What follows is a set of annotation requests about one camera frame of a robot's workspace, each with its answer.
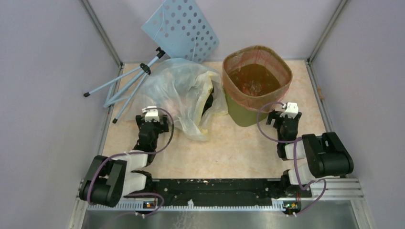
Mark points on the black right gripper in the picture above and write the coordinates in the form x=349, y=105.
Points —
x=275, y=115

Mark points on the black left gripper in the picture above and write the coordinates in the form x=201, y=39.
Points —
x=163, y=127

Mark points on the green mesh trash bin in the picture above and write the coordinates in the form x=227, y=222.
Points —
x=250, y=113

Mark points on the large translucent white plastic bag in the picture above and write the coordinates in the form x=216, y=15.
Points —
x=182, y=87

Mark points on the red translucent trash bag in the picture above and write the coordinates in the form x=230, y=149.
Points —
x=256, y=94

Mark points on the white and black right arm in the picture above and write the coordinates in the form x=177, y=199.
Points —
x=325, y=154

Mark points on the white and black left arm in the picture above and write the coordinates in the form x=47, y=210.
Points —
x=108, y=179

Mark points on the light blue perforated music stand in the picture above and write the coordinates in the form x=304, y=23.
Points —
x=180, y=30

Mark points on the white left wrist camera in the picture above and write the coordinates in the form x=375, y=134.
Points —
x=151, y=114

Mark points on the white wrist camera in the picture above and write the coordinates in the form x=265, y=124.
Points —
x=290, y=110
x=151, y=114

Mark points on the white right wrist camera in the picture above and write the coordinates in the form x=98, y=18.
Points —
x=290, y=110

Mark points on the wooden block by wall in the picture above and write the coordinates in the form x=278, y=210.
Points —
x=321, y=97

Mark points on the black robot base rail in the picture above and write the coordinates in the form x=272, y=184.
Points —
x=221, y=192

